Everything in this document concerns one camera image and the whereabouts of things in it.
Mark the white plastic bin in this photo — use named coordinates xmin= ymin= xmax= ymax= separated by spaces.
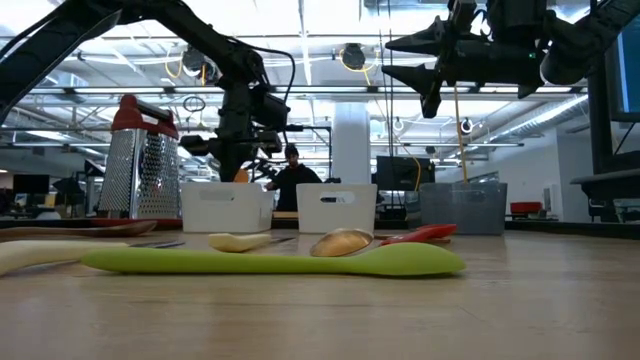
xmin=295 ymin=182 xmax=379 ymax=236
xmin=180 ymin=181 xmax=276 ymax=235

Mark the dark wooden spoon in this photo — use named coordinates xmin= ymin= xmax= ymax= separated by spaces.
xmin=0 ymin=219 xmax=159 ymax=240

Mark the cream-handled knife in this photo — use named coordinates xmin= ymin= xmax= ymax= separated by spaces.
xmin=0 ymin=239 xmax=187 ymax=278
xmin=206 ymin=231 xmax=297 ymax=254

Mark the red-handled steel box grater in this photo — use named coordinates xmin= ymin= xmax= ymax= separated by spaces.
xmin=89 ymin=93 xmax=184 ymax=231

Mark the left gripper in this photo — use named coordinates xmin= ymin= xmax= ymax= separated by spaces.
xmin=178 ymin=84 xmax=292 ymax=184

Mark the green silicone spoon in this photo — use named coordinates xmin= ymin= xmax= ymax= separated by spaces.
xmin=80 ymin=241 xmax=468 ymax=278

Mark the light wooden spoon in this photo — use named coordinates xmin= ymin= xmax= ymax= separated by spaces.
xmin=309 ymin=227 xmax=454 ymax=258

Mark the computer monitor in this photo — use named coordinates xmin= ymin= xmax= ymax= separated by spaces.
xmin=603 ymin=0 xmax=640 ymax=124

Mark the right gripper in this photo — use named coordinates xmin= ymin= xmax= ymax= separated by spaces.
xmin=381 ymin=0 xmax=549 ymax=120

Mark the grey translucent plastic bin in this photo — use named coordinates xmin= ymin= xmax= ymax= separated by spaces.
xmin=418 ymin=180 xmax=509 ymax=237

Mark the red seat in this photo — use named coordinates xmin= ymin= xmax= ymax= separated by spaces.
xmin=509 ymin=200 xmax=544 ymax=217

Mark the black aluminium table frame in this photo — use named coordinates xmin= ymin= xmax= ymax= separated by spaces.
xmin=0 ymin=217 xmax=640 ymax=240

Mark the dark background monitor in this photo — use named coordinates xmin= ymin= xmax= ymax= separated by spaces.
xmin=375 ymin=155 xmax=437 ymax=193

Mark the red silicone spoon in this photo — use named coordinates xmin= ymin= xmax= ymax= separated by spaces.
xmin=378 ymin=222 xmax=459 ymax=248

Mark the ceiling cable reel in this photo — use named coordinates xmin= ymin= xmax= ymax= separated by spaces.
xmin=341 ymin=42 xmax=367 ymax=72
xmin=180 ymin=44 xmax=221 ymax=86

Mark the grey desk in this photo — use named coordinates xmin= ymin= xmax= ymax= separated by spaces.
xmin=569 ymin=167 xmax=640 ymax=224

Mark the person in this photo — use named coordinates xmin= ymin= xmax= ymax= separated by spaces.
xmin=263 ymin=143 xmax=324 ymax=213

